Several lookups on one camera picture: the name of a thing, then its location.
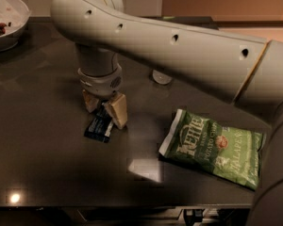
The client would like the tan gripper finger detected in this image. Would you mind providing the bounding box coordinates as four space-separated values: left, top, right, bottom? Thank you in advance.
104 92 127 130
82 89 100 113

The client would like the blue rxbar blueberry wrapper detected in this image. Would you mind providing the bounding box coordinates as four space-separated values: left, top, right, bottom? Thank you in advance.
84 105 114 143

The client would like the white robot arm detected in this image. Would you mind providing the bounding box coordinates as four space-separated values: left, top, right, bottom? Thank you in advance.
51 0 283 226

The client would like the clear plastic water bottle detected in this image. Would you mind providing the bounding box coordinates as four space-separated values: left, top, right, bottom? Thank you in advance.
152 70 172 85

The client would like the white bowl with food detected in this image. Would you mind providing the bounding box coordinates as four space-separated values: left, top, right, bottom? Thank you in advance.
0 0 30 52

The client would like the green kettle chips bag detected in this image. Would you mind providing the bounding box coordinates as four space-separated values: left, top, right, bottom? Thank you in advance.
159 109 265 190

